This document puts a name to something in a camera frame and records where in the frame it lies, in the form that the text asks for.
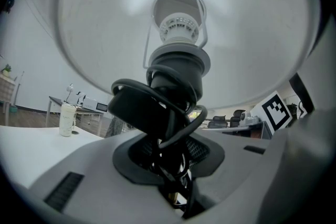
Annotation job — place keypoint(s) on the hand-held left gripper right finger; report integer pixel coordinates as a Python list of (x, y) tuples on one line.
[(249, 186)]

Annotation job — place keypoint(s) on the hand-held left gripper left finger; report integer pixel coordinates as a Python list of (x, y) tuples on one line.
[(105, 191)]

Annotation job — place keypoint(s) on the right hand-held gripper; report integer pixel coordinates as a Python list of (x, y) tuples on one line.
[(275, 112)]

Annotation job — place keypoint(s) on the white shade table lamp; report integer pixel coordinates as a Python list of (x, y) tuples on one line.
[(105, 21)]

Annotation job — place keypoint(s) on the white square table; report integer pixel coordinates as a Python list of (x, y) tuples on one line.
[(26, 149)]

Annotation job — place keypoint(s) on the black office chair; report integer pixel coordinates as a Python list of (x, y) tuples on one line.
[(219, 121), (235, 118)]

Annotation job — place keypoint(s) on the cream tumbler with lid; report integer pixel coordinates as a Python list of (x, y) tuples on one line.
[(67, 120)]

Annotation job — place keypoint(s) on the large white countertop oven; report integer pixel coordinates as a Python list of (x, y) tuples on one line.
[(89, 103)]

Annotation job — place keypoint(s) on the dark top table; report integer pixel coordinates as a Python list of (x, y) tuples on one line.
[(55, 99)]

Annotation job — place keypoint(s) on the small white gooseneck light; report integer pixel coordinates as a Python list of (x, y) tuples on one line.
[(69, 89)]

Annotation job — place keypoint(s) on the checked cloth table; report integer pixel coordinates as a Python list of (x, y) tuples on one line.
[(6, 86)]

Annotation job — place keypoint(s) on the small potted plant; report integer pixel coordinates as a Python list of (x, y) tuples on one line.
[(6, 70)]

